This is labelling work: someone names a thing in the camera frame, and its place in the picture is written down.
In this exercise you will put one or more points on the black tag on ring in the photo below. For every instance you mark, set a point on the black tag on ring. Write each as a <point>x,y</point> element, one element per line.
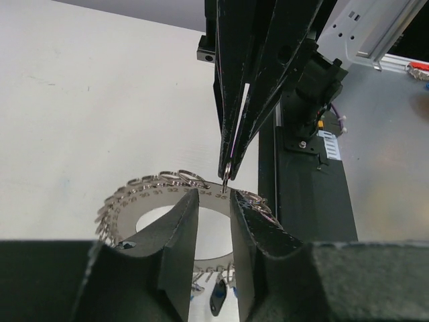
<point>217,298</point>

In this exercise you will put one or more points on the blue tag key bunch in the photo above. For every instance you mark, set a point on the blue tag key bunch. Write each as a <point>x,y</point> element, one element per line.
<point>224,274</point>

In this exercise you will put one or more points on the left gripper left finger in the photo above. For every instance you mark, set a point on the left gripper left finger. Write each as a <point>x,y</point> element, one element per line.
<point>147,277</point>

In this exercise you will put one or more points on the right white cable duct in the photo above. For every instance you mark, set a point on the right white cable duct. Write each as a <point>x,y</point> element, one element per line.
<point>330,144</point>

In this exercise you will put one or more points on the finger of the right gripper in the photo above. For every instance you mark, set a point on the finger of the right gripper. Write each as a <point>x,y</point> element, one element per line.
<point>288,25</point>
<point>241,31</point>

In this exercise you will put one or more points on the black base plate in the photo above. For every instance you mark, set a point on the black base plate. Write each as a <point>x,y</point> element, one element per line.
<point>307,192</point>

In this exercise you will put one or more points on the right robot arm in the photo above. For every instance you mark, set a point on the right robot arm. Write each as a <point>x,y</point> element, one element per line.
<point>314,79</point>

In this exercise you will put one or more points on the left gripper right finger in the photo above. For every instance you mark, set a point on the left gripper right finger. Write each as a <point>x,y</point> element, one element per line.
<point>280,278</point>

